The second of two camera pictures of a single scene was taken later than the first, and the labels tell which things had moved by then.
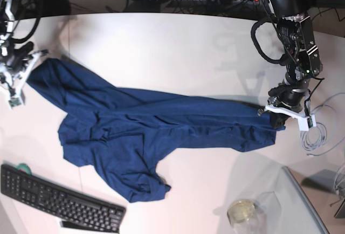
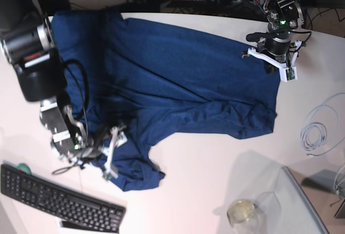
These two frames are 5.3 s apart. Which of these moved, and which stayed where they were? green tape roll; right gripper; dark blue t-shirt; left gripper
Moved: left gripper; right gripper; dark blue t-shirt
Stayed: green tape roll
